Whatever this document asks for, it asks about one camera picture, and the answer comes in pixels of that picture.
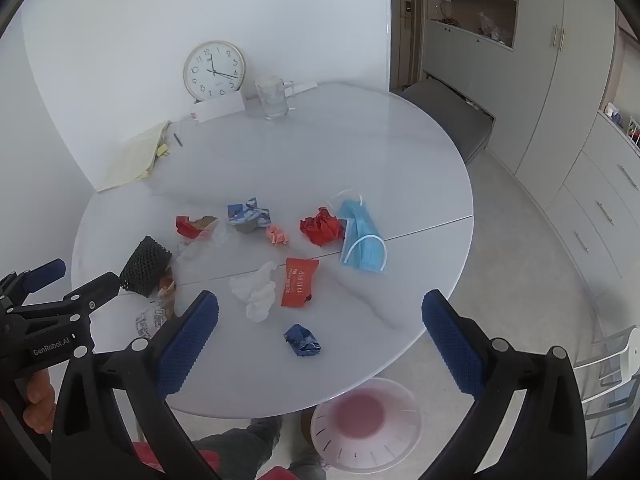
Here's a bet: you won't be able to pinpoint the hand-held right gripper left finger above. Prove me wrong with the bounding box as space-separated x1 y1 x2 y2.
50 290 223 480

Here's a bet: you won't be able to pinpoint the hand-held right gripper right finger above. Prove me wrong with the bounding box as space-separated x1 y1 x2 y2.
421 288 587 480

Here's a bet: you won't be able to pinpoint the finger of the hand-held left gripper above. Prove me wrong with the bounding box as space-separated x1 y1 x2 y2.
10 271 121 333
0 258 67 306

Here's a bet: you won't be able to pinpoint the black foam net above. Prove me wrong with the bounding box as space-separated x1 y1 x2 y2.
119 236 173 298

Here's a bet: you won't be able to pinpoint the red packet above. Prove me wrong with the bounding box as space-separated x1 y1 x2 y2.
280 257 321 308

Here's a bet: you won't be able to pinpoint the translucent pink waste bin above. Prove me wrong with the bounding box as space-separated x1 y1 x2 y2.
310 377 423 473

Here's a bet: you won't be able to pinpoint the blue face mask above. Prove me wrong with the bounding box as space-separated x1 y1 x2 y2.
327 189 388 276

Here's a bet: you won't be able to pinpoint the person's left hand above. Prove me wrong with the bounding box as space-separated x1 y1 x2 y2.
22 370 57 436

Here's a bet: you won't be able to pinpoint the white printed wrapper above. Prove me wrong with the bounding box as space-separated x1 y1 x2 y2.
134 307 168 341

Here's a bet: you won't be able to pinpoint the printed clear wrapper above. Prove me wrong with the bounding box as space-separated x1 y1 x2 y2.
150 266 178 321

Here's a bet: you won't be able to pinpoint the crumpled white tissue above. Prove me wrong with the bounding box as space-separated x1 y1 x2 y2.
229 261 278 323

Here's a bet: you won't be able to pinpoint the clear plastic bag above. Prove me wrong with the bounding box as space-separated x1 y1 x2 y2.
175 220 228 273

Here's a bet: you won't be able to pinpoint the crumpled blue wrapper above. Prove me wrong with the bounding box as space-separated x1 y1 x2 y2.
283 324 322 358

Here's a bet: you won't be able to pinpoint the red and tan wrapper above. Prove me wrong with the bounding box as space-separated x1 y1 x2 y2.
175 215 219 240

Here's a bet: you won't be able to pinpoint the open yellow notebook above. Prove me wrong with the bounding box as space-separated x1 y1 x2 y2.
96 120 172 193

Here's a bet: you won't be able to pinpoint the crumpled blue white carton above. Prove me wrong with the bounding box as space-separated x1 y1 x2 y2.
227 197 272 235

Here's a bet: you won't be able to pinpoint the crumpled red paper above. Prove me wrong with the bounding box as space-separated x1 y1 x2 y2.
300 207 347 247

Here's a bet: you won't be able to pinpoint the white storage rack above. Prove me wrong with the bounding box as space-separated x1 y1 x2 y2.
575 327 640 421

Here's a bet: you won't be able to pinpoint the grey drawer cabinet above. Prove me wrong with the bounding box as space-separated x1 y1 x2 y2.
542 110 640 306

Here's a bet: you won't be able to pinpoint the white card box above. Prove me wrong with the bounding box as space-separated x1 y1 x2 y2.
191 91 246 124

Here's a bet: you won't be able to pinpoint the grey upholstered chair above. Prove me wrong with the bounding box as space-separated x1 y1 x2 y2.
400 80 497 166

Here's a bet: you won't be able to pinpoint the clear glass pitcher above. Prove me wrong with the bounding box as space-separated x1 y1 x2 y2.
255 76 296 122

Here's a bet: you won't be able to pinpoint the grey built-in cabinet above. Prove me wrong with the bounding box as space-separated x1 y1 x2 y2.
420 0 621 191

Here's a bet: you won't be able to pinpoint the door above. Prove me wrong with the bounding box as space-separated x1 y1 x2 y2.
390 0 426 91

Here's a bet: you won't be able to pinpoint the clear bag in niche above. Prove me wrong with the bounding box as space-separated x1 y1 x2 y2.
475 10 513 43

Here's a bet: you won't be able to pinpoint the round gold-rimmed wall clock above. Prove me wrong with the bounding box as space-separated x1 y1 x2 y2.
182 41 247 103

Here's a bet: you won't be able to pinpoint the tangled cables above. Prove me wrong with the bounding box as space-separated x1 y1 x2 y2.
432 0 463 26

